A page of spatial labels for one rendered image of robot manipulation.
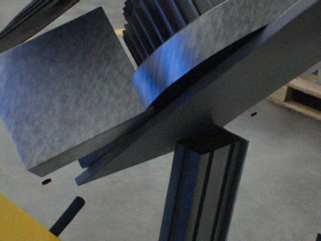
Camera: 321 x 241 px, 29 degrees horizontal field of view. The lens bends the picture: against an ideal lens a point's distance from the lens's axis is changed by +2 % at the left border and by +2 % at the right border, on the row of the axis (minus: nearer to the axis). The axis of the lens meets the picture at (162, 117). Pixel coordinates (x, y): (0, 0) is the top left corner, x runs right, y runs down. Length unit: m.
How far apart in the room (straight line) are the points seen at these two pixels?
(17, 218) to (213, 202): 0.55
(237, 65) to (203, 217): 0.30
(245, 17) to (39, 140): 0.25
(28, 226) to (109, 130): 0.35
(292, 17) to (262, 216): 1.95
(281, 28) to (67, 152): 0.26
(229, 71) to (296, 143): 2.56
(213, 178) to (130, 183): 1.70
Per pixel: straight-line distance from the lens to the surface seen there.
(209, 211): 0.86
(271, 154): 3.00
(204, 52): 0.59
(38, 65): 0.69
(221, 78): 0.64
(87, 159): 0.79
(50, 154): 0.67
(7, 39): 0.85
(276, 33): 0.59
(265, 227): 2.43
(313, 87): 3.59
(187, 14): 0.64
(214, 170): 0.82
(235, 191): 0.88
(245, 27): 0.59
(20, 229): 0.32
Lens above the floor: 1.26
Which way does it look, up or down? 23 degrees down
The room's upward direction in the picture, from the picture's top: 10 degrees clockwise
